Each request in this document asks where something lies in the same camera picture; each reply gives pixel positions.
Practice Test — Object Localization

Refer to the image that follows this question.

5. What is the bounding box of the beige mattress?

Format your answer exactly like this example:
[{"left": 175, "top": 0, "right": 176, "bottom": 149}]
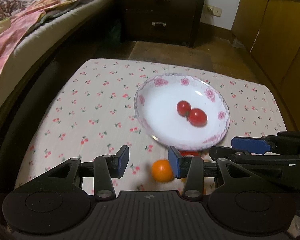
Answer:
[{"left": 0, "top": 0, "right": 111, "bottom": 107}]

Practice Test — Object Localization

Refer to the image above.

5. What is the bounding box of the small round red tomato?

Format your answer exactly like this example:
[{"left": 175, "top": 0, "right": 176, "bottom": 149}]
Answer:
[{"left": 177, "top": 100, "right": 191, "bottom": 117}]

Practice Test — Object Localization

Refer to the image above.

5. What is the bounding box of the orange tangerine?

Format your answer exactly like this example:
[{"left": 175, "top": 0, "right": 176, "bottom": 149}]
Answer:
[{"left": 151, "top": 159, "right": 174, "bottom": 183}]

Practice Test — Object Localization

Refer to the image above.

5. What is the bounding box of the cherry print tablecloth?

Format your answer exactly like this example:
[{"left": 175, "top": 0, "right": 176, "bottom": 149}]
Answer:
[{"left": 15, "top": 59, "right": 286, "bottom": 193}]

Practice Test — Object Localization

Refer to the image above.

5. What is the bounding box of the dark wooden nightstand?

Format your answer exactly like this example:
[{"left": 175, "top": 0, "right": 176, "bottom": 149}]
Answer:
[{"left": 117, "top": 0, "right": 205, "bottom": 47}]

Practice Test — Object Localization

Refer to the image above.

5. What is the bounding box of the wooden wardrobe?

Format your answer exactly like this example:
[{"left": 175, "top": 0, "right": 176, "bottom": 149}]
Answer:
[{"left": 231, "top": 0, "right": 300, "bottom": 130}]

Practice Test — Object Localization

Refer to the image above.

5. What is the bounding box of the white floral plate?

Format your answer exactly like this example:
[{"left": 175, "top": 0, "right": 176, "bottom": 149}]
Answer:
[{"left": 134, "top": 73, "right": 230, "bottom": 151}]

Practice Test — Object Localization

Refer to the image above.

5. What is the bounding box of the white wall outlet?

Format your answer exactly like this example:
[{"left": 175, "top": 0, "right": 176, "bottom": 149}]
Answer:
[{"left": 206, "top": 5, "right": 223, "bottom": 17}]

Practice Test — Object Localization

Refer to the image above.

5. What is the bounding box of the oval red tomato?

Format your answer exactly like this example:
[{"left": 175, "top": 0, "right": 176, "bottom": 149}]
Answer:
[{"left": 187, "top": 108, "right": 207, "bottom": 127}]

